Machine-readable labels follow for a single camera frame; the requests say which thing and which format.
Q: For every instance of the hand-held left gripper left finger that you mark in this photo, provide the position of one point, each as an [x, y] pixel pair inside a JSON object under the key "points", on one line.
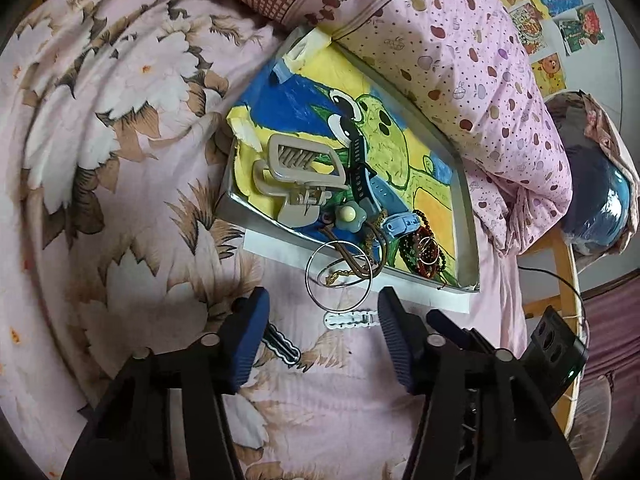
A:
{"points": [[250, 340]]}

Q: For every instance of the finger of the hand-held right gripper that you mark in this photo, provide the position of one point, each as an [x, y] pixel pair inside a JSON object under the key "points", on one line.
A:
{"points": [[445, 322]]}

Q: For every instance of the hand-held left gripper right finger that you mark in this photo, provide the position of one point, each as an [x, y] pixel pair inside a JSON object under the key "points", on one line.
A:
{"points": [[395, 340]]}

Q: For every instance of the black and white hair clip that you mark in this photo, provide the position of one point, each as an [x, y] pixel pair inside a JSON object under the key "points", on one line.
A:
{"points": [[285, 349]]}

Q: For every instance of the blue kids smartwatch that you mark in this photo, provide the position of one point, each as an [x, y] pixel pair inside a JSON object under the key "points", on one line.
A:
{"points": [[400, 225]]}

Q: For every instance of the grey shallow tray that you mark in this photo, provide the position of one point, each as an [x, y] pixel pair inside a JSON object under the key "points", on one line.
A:
{"points": [[250, 212]]}

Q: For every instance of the beige hair claw clip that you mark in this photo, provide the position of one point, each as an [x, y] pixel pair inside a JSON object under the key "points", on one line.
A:
{"points": [[272, 180]]}

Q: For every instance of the purple cloth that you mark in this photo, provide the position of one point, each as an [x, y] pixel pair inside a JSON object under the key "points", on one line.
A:
{"points": [[615, 330]]}

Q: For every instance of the blue plastic wrapped bundle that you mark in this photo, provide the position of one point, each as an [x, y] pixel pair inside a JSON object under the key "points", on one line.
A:
{"points": [[595, 200]]}

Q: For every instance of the pink floral bed sheet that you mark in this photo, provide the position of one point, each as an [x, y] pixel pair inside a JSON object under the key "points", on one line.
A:
{"points": [[125, 135]]}

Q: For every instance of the pink spotted pillow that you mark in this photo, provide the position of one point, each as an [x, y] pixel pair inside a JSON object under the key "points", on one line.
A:
{"points": [[450, 50]]}

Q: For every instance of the wooden bed frame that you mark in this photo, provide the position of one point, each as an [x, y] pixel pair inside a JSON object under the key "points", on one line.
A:
{"points": [[562, 270]]}

